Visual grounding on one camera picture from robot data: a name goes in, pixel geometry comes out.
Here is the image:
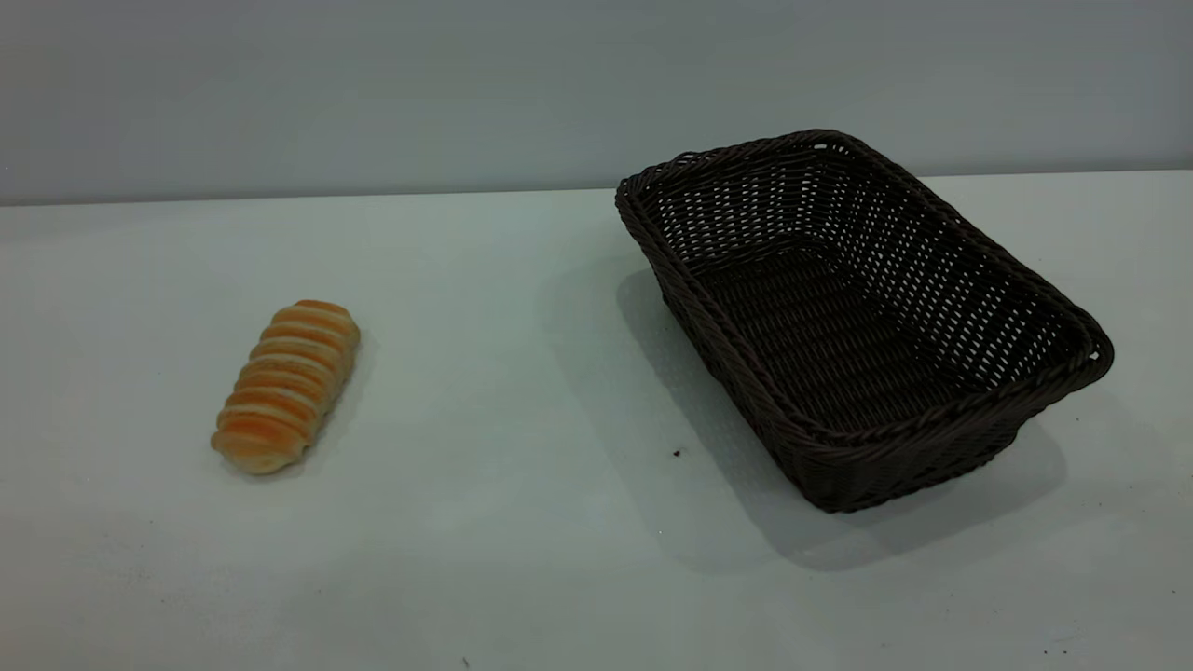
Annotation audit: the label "ridged bread roll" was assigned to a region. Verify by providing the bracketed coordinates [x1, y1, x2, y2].
[210, 299, 362, 476]

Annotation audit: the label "black woven wicker basket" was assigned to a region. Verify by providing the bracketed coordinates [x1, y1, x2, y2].
[614, 129, 1116, 514]

